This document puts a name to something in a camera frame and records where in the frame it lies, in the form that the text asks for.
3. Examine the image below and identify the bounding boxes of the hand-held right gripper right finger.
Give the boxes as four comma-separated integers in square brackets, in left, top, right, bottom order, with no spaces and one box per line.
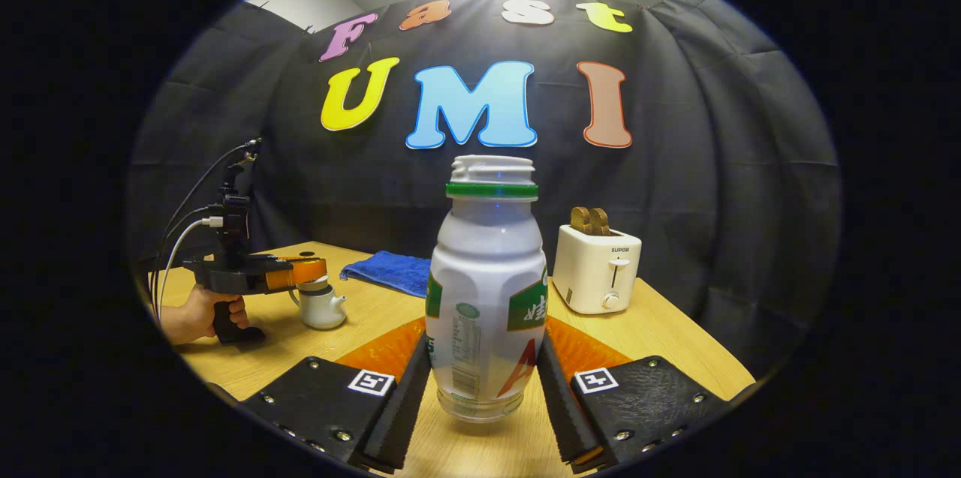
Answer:
[537,315,728,473]

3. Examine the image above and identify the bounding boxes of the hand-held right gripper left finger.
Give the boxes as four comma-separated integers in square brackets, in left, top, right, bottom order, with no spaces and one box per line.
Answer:
[240,315,432,473]

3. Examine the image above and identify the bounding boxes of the white ceramic teacup with spout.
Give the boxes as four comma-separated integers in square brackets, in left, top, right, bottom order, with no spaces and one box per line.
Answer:
[290,284,348,330]

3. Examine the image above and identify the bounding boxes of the white plastic water bottle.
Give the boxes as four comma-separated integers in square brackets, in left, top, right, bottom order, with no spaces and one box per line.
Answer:
[425,155,550,424]

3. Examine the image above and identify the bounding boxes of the blue folded towel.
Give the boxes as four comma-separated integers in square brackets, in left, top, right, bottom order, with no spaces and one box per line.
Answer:
[339,251,432,299]

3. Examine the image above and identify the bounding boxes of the cream toaster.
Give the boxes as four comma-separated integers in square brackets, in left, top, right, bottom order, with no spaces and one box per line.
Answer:
[552,224,643,315]

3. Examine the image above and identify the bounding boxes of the black backdrop cloth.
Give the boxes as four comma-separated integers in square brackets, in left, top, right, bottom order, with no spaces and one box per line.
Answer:
[126,0,840,359]

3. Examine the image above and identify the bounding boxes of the white cable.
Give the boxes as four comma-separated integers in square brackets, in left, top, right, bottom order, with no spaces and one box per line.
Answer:
[154,217,224,323]

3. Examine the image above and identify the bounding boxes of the black cable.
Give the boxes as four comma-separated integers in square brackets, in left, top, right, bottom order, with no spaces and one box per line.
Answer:
[150,139,262,291]

